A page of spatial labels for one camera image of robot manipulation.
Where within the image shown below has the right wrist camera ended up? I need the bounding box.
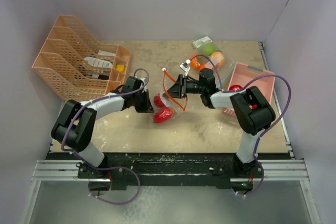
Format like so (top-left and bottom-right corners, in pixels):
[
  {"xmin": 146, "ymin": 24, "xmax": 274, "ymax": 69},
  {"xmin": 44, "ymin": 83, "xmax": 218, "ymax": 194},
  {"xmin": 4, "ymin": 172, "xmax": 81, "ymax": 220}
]
[{"xmin": 180, "ymin": 59, "xmax": 191, "ymax": 77}]

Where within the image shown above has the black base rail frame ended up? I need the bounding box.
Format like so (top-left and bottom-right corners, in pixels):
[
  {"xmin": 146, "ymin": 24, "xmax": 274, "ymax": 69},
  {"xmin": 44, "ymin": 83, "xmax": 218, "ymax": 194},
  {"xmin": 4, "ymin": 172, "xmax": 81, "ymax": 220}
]
[{"xmin": 33, "ymin": 153, "xmax": 309, "ymax": 193}]

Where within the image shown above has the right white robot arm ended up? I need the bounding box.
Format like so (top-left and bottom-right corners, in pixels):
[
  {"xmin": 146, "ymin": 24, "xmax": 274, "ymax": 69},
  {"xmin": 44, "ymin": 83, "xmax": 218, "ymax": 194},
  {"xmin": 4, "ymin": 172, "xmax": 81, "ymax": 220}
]
[{"xmin": 163, "ymin": 68, "xmax": 276, "ymax": 177}]

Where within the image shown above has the pink perforated plastic basket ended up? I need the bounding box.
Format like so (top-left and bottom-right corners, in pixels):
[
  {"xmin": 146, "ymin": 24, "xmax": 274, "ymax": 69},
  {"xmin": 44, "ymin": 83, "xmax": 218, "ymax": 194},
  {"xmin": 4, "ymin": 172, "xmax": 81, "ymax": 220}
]
[{"xmin": 222, "ymin": 62, "xmax": 276, "ymax": 120}]

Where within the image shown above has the purple cable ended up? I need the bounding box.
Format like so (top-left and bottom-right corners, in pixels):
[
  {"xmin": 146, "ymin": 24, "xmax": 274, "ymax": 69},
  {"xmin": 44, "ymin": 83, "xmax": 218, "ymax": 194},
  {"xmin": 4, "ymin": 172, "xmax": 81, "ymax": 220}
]
[
  {"xmin": 60, "ymin": 68, "xmax": 150, "ymax": 205},
  {"xmin": 188, "ymin": 54, "xmax": 292, "ymax": 198}
]

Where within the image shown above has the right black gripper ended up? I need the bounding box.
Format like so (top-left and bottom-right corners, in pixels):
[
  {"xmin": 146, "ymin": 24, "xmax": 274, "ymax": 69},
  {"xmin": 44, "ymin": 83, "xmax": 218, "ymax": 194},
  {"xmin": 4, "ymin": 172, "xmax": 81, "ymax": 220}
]
[{"xmin": 163, "ymin": 74, "xmax": 205, "ymax": 99}]

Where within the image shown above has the white packet in organizer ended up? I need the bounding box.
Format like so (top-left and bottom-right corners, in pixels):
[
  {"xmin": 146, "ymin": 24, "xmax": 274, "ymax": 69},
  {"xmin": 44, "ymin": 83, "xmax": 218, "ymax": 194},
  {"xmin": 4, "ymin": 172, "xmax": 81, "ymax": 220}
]
[{"xmin": 84, "ymin": 50, "xmax": 116, "ymax": 69}]

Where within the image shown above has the zip bag of mixed fruit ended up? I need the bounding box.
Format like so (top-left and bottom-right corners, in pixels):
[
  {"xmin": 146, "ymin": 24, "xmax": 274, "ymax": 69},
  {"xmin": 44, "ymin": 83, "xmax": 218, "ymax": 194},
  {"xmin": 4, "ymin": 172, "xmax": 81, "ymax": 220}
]
[{"xmin": 190, "ymin": 41, "xmax": 235, "ymax": 87}]

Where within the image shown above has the zip bag of red apples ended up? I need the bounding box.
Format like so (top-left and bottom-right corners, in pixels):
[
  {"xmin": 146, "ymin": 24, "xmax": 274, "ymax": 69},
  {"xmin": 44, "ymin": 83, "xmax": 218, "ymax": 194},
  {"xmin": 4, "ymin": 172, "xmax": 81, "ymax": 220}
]
[{"xmin": 151, "ymin": 68, "xmax": 188, "ymax": 124}]

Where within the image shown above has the orange desk file organizer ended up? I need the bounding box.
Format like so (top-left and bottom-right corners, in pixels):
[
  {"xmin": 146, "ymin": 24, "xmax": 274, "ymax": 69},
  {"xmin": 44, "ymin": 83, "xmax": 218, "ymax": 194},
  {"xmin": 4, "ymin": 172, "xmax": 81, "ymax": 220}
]
[{"xmin": 32, "ymin": 15, "xmax": 131, "ymax": 101}]

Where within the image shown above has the small white red box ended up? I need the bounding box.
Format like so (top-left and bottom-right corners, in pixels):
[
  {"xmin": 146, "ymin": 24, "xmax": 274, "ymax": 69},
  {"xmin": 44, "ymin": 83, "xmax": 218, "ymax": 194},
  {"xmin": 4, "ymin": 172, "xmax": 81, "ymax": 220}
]
[{"xmin": 192, "ymin": 36, "xmax": 212, "ymax": 49}]

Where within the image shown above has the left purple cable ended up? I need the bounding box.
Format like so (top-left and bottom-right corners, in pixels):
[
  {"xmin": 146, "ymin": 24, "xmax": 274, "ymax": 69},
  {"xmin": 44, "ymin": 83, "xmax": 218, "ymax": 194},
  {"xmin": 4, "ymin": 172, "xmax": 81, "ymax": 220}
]
[{"xmin": 60, "ymin": 68, "xmax": 150, "ymax": 205}]

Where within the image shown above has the yellow eraser block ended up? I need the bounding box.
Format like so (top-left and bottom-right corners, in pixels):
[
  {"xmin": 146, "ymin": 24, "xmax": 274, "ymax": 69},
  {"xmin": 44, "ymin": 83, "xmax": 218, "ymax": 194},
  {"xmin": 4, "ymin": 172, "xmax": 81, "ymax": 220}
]
[{"xmin": 115, "ymin": 64, "xmax": 125, "ymax": 72}]

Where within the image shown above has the red fake apple one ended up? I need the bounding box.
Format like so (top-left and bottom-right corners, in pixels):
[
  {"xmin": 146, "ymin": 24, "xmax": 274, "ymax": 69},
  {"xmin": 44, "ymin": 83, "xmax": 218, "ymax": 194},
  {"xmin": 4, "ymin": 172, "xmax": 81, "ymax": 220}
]
[{"xmin": 229, "ymin": 84, "xmax": 242, "ymax": 91}]

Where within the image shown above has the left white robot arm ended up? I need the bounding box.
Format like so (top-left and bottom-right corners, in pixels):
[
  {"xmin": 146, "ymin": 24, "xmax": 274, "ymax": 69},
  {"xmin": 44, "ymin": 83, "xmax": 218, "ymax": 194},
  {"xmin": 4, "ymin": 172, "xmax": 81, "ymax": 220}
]
[{"xmin": 51, "ymin": 76, "xmax": 154, "ymax": 178}]

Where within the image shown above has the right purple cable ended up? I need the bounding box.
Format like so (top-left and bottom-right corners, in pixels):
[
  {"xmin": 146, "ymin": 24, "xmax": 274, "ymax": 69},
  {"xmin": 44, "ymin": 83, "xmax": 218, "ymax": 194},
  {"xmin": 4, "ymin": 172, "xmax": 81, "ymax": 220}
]
[{"xmin": 188, "ymin": 54, "xmax": 292, "ymax": 198}]

